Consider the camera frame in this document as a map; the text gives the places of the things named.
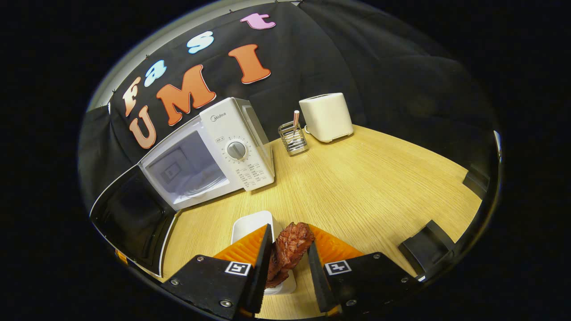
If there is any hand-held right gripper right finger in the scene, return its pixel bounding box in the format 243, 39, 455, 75
306, 224, 423, 318

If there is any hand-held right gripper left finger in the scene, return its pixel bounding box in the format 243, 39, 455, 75
161, 224, 274, 320

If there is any brown grilled meat piece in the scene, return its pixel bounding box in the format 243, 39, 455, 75
265, 222, 315, 289

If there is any white microwave oven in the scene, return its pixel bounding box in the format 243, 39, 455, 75
89, 97, 276, 278

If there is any white rectangular tray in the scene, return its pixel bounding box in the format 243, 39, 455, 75
231, 210, 298, 296

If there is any black table clamp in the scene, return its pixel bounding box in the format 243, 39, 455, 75
462, 164, 491, 200
398, 219, 457, 278

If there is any white toaster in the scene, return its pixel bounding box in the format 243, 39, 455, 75
298, 92, 355, 144

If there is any black backdrop cloth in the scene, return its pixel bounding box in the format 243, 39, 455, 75
77, 0, 501, 214

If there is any metal wire holder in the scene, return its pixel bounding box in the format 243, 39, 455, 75
277, 121, 310, 156

